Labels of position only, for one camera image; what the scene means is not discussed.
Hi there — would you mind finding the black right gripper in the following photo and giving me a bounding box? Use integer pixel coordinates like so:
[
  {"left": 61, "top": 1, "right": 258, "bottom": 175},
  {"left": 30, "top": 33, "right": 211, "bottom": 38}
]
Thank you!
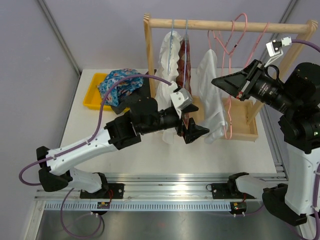
[{"left": 213, "top": 60, "right": 301, "bottom": 116}]

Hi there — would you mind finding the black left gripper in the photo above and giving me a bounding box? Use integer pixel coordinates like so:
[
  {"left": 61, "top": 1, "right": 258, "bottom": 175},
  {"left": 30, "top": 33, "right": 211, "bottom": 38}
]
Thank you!
[{"left": 139, "top": 104, "right": 210, "bottom": 143}]

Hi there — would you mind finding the pink wire hanger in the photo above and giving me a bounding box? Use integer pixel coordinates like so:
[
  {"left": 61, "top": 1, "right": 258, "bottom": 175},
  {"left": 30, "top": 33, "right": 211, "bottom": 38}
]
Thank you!
[
  {"left": 207, "top": 30, "right": 235, "bottom": 74},
  {"left": 244, "top": 22, "right": 270, "bottom": 67},
  {"left": 219, "top": 12, "right": 249, "bottom": 140}
]

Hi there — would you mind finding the red plaid skirt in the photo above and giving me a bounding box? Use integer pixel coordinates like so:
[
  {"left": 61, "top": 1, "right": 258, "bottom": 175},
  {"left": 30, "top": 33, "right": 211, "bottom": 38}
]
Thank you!
[{"left": 174, "top": 34, "right": 194, "bottom": 128}]

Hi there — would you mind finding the grey polka dot skirt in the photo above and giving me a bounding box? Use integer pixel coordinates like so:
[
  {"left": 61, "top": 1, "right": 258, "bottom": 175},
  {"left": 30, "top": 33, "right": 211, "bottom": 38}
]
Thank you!
[{"left": 111, "top": 77, "right": 151, "bottom": 115}]

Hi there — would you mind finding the blue wire hanger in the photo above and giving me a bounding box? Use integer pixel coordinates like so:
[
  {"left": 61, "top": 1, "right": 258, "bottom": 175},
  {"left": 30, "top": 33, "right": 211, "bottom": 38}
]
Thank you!
[
  {"left": 182, "top": 19, "right": 189, "bottom": 88},
  {"left": 164, "top": 17, "right": 176, "bottom": 76}
]

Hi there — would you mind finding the blue floral skirt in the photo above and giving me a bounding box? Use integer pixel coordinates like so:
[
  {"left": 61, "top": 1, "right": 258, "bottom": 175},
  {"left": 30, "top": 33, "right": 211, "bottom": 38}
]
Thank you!
[{"left": 97, "top": 68, "right": 144, "bottom": 107}]

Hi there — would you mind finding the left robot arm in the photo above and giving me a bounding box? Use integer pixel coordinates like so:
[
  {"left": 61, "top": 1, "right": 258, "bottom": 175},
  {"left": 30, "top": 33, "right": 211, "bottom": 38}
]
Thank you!
[{"left": 36, "top": 97, "right": 209, "bottom": 199}]

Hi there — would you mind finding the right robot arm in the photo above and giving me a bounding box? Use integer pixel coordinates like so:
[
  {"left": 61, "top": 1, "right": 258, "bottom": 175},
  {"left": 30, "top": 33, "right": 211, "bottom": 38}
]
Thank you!
[{"left": 211, "top": 60, "right": 320, "bottom": 227}]

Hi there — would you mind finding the white ruffled skirt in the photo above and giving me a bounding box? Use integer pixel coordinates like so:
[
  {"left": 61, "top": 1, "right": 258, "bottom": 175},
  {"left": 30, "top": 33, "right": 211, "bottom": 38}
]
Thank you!
[{"left": 152, "top": 30, "right": 183, "bottom": 146}]

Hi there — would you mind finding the wooden clothes rack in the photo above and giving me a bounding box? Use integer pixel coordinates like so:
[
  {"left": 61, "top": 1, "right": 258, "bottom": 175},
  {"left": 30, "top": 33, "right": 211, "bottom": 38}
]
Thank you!
[{"left": 143, "top": 13, "right": 318, "bottom": 142}]

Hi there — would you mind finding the yellow plastic tray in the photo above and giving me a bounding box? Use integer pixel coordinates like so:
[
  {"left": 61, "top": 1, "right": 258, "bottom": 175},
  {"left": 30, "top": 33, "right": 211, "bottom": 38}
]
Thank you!
[{"left": 83, "top": 72, "right": 108, "bottom": 110}]

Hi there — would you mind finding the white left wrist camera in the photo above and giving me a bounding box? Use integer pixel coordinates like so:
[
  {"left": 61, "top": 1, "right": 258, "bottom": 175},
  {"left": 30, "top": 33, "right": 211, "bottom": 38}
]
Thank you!
[{"left": 170, "top": 88, "right": 193, "bottom": 119}]

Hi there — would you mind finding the aluminium mounting rail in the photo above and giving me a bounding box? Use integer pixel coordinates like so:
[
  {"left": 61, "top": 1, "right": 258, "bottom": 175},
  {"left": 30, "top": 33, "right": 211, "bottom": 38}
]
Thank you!
[{"left": 24, "top": 147, "right": 311, "bottom": 240}]

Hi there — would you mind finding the aluminium frame post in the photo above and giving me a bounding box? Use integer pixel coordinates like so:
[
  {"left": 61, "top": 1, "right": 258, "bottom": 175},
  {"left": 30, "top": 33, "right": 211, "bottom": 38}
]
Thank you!
[
  {"left": 278, "top": 0, "right": 300, "bottom": 24},
  {"left": 37, "top": 0, "right": 82, "bottom": 78}
]

